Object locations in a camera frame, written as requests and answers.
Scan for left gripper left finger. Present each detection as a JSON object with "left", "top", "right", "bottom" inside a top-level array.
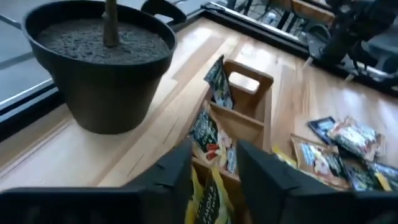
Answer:
[{"left": 0, "top": 139, "right": 195, "bottom": 224}]

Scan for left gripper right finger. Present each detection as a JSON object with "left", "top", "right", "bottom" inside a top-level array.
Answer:
[{"left": 236, "top": 139, "right": 398, "bottom": 224}]

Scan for yellow black tea packets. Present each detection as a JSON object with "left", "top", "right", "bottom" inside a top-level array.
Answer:
[{"left": 188, "top": 107, "right": 241, "bottom": 175}]

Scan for wooden three-compartment box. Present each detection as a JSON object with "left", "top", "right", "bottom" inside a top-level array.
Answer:
[{"left": 183, "top": 58, "right": 274, "bottom": 224}]

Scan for green plant in black pot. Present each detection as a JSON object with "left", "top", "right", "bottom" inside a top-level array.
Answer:
[{"left": 22, "top": 0, "right": 177, "bottom": 135}]

